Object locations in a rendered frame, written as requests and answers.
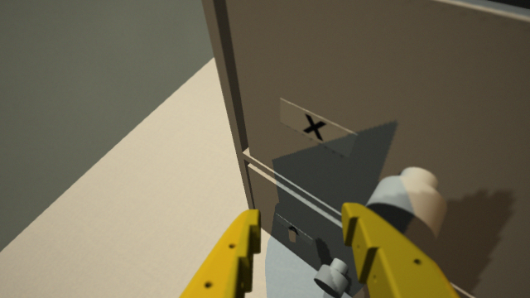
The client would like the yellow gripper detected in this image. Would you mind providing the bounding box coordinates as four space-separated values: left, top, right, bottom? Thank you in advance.
179 203 460 298

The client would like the dark brown chest of drawers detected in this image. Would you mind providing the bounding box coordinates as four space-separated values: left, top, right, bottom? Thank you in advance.
201 0 341 222

